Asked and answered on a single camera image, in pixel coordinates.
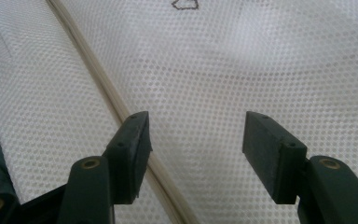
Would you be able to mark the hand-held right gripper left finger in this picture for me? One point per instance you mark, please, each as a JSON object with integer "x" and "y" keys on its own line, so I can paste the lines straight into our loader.
{"x": 127, "y": 158}

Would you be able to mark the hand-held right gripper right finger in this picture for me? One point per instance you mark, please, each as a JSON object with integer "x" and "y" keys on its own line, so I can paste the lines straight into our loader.
{"x": 267, "y": 155}

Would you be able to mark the white mesh laundry bag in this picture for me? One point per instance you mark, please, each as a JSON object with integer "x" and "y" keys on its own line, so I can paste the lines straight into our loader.
{"x": 217, "y": 71}

